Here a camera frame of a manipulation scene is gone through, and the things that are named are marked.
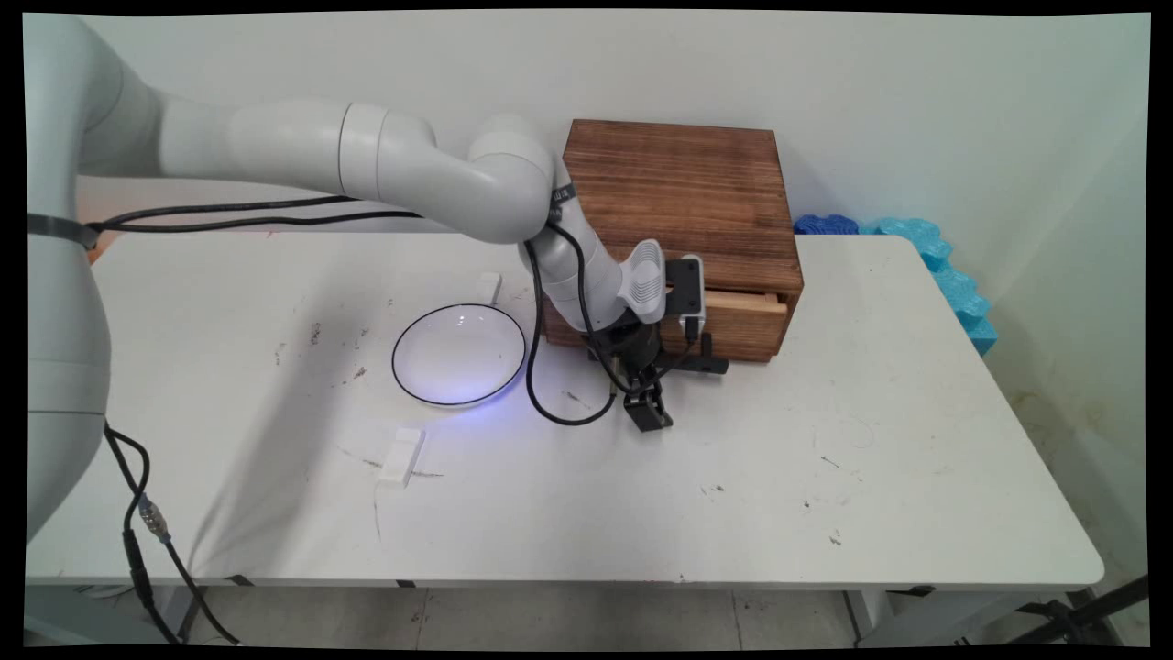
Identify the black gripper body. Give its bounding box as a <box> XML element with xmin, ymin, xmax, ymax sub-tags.
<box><xmin>600</xmin><ymin>312</ymin><xmax>663</xmax><ymax>391</ymax></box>

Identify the brown wooden drawer box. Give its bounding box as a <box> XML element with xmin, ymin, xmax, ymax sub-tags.
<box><xmin>543</xmin><ymin>119</ymin><xmax>805</xmax><ymax>364</ymax></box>

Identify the white bowl with dark rim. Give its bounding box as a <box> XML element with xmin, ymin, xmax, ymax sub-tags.
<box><xmin>391</xmin><ymin>302</ymin><xmax>528</xmax><ymax>409</ymax></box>

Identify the dark blue foam piece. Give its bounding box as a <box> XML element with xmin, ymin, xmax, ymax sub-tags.
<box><xmin>793</xmin><ymin>214</ymin><xmax>861</xmax><ymax>237</ymax></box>

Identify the long white rectangular block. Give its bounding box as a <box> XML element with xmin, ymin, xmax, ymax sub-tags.
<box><xmin>379</xmin><ymin>427</ymin><xmax>426</xmax><ymax>488</ymax></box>

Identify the light blue foam strip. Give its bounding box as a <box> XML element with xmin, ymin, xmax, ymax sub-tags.
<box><xmin>860</xmin><ymin>216</ymin><xmax>999</xmax><ymax>358</ymax></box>

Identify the black metal floor stand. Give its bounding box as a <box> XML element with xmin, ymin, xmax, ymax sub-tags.
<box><xmin>1003</xmin><ymin>575</ymin><xmax>1150</xmax><ymax>646</ymax></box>

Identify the black drawer handle bar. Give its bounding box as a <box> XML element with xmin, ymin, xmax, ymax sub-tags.
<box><xmin>676</xmin><ymin>332</ymin><xmax>730</xmax><ymax>376</ymax></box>

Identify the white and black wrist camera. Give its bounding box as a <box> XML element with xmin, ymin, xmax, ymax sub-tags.
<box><xmin>664</xmin><ymin>256</ymin><xmax>707</xmax><ymax>345</ymax></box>

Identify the black looping wrist cable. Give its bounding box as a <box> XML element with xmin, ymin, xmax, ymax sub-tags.
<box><xmin>523</xmin><ymin>220</ymin><xmax>619</xmax><ymax>428</ymax></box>

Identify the black cable along robot arm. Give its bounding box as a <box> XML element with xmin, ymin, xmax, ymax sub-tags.
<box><xmin>90</xmin><ymin>194</ymin><xmax>360</xmax><ymax>230</ymax></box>
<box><xmin>108</xmin><ymin>210</ymin><xmax>428</xmax><ymax>236</ymax></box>

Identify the black base cable with connector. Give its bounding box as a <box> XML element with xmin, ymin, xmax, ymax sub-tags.
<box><xmin>103</xmin><ymin>421</ymin><xmax>242</xmax><ymax>646</ymax></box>

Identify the black strap on arm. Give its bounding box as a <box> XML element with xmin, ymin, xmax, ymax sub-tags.
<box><xmin>27</xmin><ymin>212</ymin><xmax>100</xmax><ymax>251</ymax></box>

